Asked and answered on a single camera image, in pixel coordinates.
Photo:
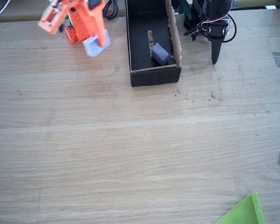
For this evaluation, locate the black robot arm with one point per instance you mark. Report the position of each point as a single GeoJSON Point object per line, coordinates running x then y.
{"type": "Point", "coordinates": [198, 14]}

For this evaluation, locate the dark green clamp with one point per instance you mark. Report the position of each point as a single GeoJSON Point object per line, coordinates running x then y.
{"type": "Point", "coordinates": [186, 10]}

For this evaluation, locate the black cardboard box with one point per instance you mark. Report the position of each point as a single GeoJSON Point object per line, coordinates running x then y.
{"type": "Point", "coordinates": [151, 46]}

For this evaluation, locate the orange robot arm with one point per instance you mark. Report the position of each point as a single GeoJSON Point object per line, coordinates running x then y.
{"type": "Point", "coordinates": [53, 19]}

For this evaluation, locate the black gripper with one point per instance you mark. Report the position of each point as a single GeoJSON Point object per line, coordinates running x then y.
{"type": "Point", "coordinates": [216, 47]}

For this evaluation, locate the blue foam block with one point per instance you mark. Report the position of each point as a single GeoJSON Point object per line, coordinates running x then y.
{"type": "Point", "coordinates": [160, 54]}
{"type": "Point", "coordinates": [95, 45]}

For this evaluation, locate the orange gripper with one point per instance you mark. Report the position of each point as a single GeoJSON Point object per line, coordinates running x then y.
{"type": "Point", "coordinates": [89, 23]}

